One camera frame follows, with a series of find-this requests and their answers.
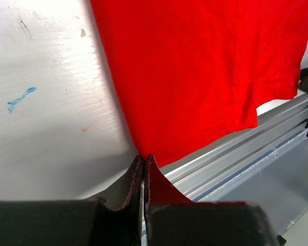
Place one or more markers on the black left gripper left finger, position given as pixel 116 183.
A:
pixel 110 217

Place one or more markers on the aluminium mounting rail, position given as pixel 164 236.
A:
pixel 267 165

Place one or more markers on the bright red t shirt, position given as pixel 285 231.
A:
pixel 187 73

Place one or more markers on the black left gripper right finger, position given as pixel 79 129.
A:
pixel 173 219

